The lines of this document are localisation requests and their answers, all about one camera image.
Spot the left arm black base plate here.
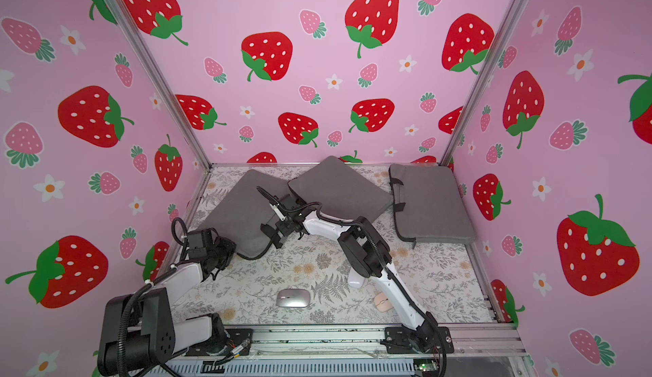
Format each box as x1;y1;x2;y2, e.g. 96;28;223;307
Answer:
188;328;253;357

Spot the pink computer mouse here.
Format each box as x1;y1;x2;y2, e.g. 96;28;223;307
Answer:
374;293;393;312

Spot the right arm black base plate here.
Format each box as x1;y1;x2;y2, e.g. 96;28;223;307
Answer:
380;326;455;355

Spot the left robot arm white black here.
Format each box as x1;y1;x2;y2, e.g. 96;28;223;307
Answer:
97;218;237;376

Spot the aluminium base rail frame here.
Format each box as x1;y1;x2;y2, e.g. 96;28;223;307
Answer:
98;323;538;377

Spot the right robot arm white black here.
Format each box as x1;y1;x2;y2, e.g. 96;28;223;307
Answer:
256;186;454;356

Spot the white computer mouse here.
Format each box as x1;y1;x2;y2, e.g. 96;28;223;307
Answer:
347;268;365;290

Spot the silver grey computer mouse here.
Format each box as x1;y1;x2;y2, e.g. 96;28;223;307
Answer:
276;289;311;308

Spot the white ribbed vent strip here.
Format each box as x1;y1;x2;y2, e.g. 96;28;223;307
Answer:
168;358;417;376

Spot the grey laptop bag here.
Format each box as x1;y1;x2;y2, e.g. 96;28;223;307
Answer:
288;156;393;222
199;170;295;261
389;164;476;246

